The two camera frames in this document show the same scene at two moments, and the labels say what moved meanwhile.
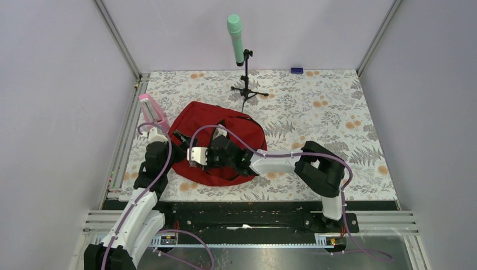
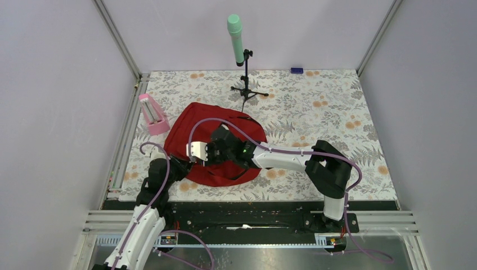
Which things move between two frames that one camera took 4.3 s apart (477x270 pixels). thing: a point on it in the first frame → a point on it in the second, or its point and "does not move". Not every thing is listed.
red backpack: (209, 145) does not move
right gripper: (210, 150) does not move
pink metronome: (151, 111) does not move
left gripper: (181, 149) → (184, 166)
